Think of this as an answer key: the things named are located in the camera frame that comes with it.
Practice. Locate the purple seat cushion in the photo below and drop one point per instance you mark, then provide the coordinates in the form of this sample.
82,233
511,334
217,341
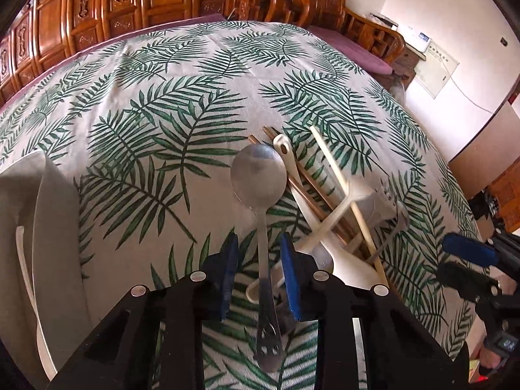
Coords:
357,53

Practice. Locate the brown wooden chopstick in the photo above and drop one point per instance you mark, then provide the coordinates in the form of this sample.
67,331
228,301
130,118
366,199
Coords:
252,139
269,132

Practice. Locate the wall poster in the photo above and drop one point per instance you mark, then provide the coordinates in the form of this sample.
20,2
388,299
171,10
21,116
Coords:
438,69

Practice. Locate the brown board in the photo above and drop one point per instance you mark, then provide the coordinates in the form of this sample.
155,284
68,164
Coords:
487,158

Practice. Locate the wooden side table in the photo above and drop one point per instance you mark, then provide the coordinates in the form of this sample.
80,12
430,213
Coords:
408,65

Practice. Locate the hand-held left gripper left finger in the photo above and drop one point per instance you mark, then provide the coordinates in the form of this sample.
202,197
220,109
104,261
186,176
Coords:
225,276

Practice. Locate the leaf print tablecloth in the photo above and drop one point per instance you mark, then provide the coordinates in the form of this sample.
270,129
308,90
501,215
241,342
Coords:
162,130

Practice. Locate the metal spoon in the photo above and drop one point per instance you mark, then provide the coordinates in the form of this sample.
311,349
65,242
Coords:
258,174

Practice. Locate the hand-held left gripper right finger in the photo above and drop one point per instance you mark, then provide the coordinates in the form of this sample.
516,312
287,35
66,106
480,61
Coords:
290,276

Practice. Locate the white utensil tray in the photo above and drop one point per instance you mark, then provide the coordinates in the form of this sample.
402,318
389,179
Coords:
61,231

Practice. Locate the cream plastic fork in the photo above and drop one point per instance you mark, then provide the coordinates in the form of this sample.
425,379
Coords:
325,227

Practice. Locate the metal fork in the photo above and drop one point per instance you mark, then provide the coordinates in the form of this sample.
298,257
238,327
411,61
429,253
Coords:
404,215

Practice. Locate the carved wooden cabinet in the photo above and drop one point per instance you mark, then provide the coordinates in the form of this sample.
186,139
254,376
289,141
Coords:
122,4

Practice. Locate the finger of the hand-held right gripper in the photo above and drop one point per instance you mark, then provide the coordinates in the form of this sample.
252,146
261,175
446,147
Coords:
467,248
463,280

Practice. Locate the light wooden chopstick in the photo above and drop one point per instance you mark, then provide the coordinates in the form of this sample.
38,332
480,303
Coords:
327,152

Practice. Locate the white box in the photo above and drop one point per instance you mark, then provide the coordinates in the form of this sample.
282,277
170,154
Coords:
418,42

